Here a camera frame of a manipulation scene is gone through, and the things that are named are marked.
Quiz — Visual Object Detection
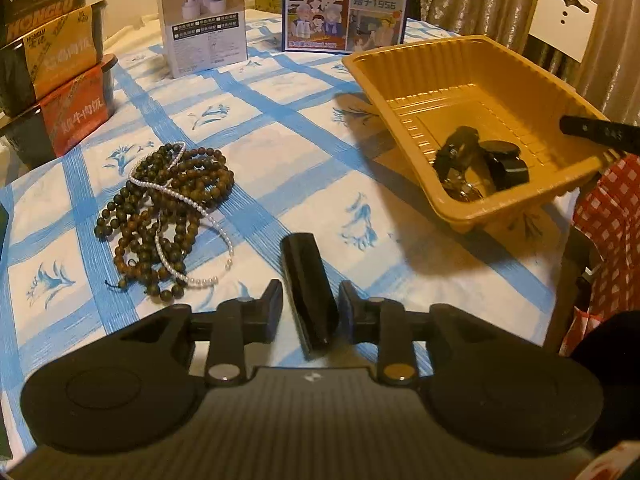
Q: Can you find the large-bead brown bracelet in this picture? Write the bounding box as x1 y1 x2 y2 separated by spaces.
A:
132 142 236 216

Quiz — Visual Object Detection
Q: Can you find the black rectangular bar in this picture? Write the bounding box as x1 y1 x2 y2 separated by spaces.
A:
280 232 341 359

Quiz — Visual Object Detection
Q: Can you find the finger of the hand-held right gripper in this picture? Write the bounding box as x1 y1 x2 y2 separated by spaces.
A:
559 115 607 141

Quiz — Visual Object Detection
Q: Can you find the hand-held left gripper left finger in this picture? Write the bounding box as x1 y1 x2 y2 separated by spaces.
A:
112 279 284 388

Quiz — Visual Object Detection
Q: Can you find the white chair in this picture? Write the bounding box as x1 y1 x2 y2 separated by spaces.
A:
520 0 601 111

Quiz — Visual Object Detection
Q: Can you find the long small-bead dark necklace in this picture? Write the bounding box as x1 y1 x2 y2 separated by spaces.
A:
94 180 206 307

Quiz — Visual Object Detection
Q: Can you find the red checked cloth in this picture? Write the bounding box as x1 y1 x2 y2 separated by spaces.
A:
557 152 640 356

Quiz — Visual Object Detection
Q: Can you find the white pearl necklace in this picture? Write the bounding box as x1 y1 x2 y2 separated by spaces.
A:
129 142 236 288

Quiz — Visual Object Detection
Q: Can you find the yellow plastic tray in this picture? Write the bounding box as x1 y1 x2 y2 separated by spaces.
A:
341 35 613 234

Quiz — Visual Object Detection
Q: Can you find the red label rice bowl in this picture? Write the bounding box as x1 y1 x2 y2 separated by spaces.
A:
0 54 118 170

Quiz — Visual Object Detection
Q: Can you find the blue illustrated milk carton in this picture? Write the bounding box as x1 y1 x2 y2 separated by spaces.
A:
281 0 416 56

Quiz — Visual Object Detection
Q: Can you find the yellow label rice bowl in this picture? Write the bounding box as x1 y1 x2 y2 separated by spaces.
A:
0 2 107 111

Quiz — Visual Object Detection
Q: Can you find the blue checked tablecloth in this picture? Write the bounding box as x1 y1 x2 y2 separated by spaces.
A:
0 10 586 461

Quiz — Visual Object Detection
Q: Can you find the small white product box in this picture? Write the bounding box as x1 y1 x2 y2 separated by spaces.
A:
153 0 248 79

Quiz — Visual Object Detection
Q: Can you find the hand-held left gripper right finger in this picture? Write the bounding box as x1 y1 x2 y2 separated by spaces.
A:
339 280 508 387

